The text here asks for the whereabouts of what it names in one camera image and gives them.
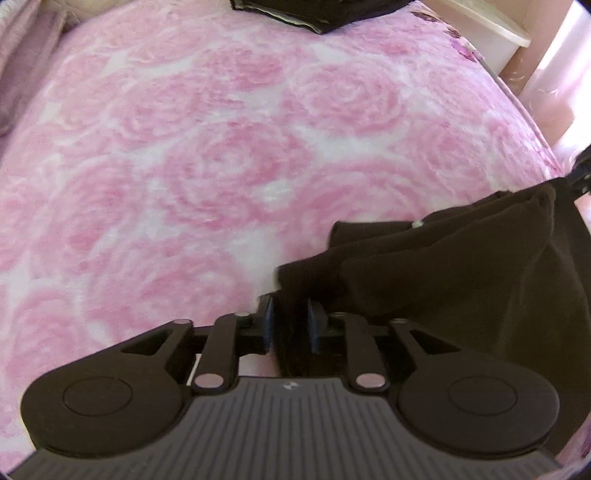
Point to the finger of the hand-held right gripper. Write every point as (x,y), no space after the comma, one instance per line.
(581,177)

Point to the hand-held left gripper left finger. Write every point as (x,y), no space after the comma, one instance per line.
(268,323)

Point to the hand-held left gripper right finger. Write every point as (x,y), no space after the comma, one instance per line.
(316,327)

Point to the dark brown garment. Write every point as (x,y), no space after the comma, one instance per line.
(461,277)

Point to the pink curtain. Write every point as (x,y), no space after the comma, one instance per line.
(554,83)

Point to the white storage box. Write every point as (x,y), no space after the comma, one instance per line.
(489,41)

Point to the pink rose blanket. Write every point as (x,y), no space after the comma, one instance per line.
(184,161)

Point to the black garment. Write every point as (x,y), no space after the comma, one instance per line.
(323,14)

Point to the rolled white quilt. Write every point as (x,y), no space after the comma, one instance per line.
(27,69)

